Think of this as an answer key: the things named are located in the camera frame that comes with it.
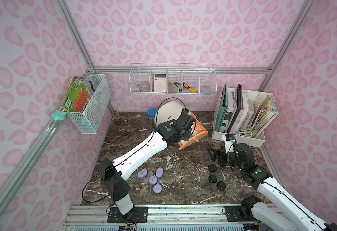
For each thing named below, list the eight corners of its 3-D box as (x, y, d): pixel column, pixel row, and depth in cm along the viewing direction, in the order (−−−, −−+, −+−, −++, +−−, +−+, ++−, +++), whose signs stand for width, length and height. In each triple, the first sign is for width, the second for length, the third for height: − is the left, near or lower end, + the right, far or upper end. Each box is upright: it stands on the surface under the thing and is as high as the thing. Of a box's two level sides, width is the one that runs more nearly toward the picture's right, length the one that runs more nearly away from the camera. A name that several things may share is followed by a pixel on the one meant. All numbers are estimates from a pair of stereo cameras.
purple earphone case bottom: (153, 193, 82) (152, 192, 80) (154, 185, 85) (153, 184, 83) (161, 193, 82) (161, 192, 80) (162, 185, 85) (161, 184, 83)
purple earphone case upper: (155, 178, 87) (155, 177, 86) (156, 169, 91) (155, 167, 89) (163, 178, 87) (162, 177, 86) (163, 169, 91) (163, 167, 89)
